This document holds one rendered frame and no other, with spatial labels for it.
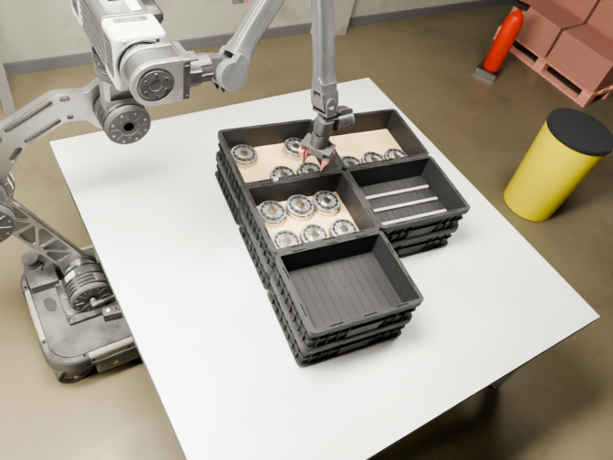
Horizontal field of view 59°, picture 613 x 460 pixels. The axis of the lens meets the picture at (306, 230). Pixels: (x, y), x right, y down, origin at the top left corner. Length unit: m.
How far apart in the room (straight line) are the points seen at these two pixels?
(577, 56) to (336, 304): 3.77
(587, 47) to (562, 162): 1.83
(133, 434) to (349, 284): 1.11
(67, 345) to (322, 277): 1.06
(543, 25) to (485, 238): 3.14
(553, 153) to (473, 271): 1.34
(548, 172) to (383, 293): 1.85
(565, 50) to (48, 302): 4.29
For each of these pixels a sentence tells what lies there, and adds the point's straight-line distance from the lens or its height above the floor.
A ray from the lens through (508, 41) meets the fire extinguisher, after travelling 4.78.
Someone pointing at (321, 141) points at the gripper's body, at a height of 1.19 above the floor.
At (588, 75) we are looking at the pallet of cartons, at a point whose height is 0.23.
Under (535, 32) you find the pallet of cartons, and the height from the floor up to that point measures 0.26.
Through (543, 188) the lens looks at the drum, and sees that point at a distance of 3.53.
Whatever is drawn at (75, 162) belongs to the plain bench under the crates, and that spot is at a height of 0.70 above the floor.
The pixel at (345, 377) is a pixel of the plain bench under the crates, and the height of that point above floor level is 0.70.
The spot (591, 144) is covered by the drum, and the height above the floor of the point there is 0.63.
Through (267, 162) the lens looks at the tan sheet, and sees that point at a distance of 2.12.
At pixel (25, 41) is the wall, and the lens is 3.89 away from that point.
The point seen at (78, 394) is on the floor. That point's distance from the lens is 2.50.
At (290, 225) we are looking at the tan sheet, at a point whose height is 0.83.
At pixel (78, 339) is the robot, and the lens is 2.33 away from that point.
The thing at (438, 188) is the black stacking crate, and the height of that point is 0.86.
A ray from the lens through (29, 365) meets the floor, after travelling 2.59.
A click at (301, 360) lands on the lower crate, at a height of 0.73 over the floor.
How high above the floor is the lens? 2.26
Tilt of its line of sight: 48 degrees down
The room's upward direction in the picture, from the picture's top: 17 degrees clockwise
